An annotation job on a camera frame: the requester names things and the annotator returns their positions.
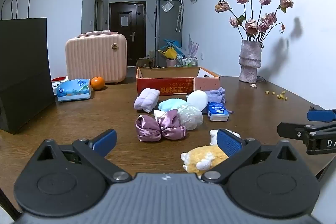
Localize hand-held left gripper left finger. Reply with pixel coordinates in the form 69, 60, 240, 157
28, 129, 132, 183

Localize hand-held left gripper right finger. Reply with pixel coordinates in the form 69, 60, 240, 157
202, 129, 302, 183

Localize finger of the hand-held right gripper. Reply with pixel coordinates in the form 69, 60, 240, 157
307, 105, 336, 123
277, 122, 336, 139

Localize yellow plush toy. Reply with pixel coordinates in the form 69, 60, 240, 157
181, 129, 242, 180

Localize small blue tissue packet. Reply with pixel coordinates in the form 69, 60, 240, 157
207, 102, 230, 122

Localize purple drawstring bag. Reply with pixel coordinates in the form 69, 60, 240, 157
205, 87, 235, 114

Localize white round foam sponge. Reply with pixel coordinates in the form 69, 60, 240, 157
187, 90, 209, 111

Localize purple satin bow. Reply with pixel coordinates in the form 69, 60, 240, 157
135, 109, 187, 142

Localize lavender towel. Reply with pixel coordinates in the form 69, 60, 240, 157
134, 88, 160, 113

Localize light blue fluffy puff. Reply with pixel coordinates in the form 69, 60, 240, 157
157, 98, 188, 112

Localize red cardboard box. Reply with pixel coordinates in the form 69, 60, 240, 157
136, 67, 220, 97

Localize scattered yellow flower buds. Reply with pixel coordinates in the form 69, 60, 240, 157
265, 90, 289, 101

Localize orange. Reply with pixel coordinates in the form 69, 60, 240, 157
91, 76, 106, 90

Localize blue tissue pack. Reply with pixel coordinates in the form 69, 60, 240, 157
56, 79, 92, 102

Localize pink sponge block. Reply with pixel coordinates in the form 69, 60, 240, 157
193, 77, 220, 95

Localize red white packet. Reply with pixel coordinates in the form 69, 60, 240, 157
51, 76, 69, 95

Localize pink textured vase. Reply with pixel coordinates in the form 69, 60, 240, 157
239, 40, 263, 83

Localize pink ribbed suitcase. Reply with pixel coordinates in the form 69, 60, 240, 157
65, 30, 128, 85

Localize brown floor carton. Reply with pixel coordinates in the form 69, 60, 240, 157
136, 51, 155, 68

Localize cart with bottles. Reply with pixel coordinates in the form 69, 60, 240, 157
176, 54, 198, 67

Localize yellow watering can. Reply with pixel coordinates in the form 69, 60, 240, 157
159, 47, 177, 60

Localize black paper bag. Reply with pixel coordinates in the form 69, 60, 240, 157
0, 0, 56, 135

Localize dark brown entrance door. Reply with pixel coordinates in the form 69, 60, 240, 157
109, 1, 147, 67

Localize dried pink roses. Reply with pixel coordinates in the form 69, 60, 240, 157
215, 0, 294, 43

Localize blue folding rack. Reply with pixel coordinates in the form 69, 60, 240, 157
163, 39, 182, 53

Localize grey refrigerator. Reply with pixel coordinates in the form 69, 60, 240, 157
155, 0, 183, 67

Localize side door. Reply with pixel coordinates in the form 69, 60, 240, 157
94, 0, 104, 32

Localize hanging white umbrellas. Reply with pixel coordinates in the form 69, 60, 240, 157
175, 0, 184, 33

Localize clear plastic pouch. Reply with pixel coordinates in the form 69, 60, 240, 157
161, 1, 174, 13

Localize purple wall decal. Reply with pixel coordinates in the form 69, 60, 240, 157
188, 34, 200, 57

